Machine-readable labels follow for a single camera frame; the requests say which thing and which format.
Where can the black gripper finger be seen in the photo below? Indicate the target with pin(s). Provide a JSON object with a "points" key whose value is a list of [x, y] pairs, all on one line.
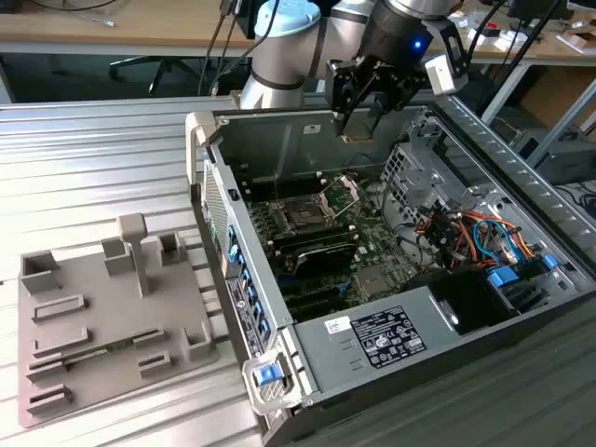
{"points": [[342, 86], [396, 90]]}

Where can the silver CPU plate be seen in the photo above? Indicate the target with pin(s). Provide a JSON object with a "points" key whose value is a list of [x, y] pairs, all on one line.
{"points": [[358, 132]]}

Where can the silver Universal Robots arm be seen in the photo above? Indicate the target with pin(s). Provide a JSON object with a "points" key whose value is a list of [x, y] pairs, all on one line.
{"points": [[279, 60]]}

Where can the small white box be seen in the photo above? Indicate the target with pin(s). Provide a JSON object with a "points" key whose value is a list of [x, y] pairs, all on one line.
{"points": [[479, 38]]}

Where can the metal drive cage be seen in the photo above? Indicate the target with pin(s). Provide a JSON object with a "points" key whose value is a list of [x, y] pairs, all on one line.
{"points": [[430, 180]]}

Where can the black slanted pole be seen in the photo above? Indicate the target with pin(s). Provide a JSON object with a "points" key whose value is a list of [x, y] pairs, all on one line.
{"points": [[521, 52]]}

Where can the black RAM slots bank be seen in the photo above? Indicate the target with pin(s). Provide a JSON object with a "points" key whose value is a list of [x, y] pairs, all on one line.
{"points": [[263, 192], [316, 237]]}

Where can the black monitor base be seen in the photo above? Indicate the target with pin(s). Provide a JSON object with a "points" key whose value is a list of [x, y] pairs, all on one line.
{"points": [[526, 7]]}

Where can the green motherboard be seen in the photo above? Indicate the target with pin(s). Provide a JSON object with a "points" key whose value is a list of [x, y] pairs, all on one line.
{"points": [[377, 242]]}

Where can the open grey PC case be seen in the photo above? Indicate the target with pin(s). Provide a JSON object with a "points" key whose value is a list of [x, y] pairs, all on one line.
{"points": [[521, 186]]}

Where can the brown cardboard box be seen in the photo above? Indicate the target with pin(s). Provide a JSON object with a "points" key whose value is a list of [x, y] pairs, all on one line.
{"points": [[559, 93]]}

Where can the black graphics card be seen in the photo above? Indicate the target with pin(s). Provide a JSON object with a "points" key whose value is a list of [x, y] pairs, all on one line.
{"points": [[326, 261]]}

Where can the small open cardboard box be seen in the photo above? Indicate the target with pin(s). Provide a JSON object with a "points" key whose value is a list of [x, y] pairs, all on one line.
{"points": [[577, 42]]}

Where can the black office chair base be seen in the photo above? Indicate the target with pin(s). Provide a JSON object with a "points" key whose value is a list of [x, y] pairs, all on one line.
{"points": [[160, 64]]}

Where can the grey computer on floor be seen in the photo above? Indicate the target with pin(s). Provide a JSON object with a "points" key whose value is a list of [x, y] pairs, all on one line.
{"points": [[570, 160]]}

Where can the silver chipset heatsink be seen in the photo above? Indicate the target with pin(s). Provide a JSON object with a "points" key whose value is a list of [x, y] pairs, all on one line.
{"points": [[372, 284]]}

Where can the long wooden desk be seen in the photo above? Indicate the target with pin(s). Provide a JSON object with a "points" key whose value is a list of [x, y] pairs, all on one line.
{"points": [[139, 23]]}

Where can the black expansion slots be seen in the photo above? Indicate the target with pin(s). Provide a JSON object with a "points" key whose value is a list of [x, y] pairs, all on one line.
{"points": [[312, 298]]}

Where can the blue disk carrier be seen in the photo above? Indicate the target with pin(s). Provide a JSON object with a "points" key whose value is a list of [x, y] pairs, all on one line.
{"points": [[503, 277]]}

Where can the black plastic shroud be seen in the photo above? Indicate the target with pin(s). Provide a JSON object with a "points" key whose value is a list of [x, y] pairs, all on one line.
{"points": [[475, 302]]}

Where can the small blue plastic tab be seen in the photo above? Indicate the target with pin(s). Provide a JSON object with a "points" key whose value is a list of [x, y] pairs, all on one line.
{"points": [[548, 261]]}

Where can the white handwritten sticker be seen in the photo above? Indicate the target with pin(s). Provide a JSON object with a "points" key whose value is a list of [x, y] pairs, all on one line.
{"points": [[337, 324]]}

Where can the black power supply label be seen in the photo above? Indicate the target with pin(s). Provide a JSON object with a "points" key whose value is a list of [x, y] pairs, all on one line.
{"points": [[391, 335]]}

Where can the grey power supply unit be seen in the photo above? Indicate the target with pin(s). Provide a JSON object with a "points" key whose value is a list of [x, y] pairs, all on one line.
{"points": [[326, 363]]}

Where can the blue case latch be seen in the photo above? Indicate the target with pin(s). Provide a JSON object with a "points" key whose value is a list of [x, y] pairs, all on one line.
{"points": [[266, 375]]}

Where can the grey parts rack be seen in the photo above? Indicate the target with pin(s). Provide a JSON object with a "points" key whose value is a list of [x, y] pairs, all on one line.
{"points": [[116, 316]]}

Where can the green RAM stick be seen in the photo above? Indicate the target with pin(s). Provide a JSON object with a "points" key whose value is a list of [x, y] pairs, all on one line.
{"points": [[107, 349]]}

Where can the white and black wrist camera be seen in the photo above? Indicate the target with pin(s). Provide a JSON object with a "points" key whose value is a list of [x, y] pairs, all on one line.
{"points": [[444, 77]]}

